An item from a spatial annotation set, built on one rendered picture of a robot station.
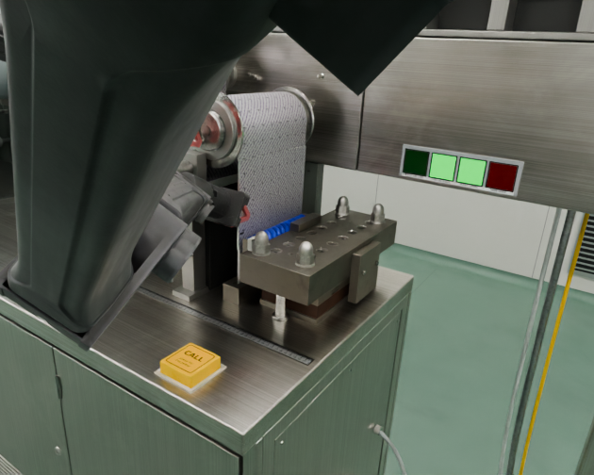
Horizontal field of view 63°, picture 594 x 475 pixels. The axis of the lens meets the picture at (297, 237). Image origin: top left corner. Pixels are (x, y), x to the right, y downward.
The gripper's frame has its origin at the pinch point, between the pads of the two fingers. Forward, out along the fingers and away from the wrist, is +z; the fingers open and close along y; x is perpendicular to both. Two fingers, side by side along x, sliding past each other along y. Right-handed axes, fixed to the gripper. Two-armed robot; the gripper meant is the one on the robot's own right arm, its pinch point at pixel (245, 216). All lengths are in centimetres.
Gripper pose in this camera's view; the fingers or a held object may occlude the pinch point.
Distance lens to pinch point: 99.8
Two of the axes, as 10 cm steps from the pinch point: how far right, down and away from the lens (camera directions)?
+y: 8.4, 2.4, -4.9
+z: 4.5, 2.0, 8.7
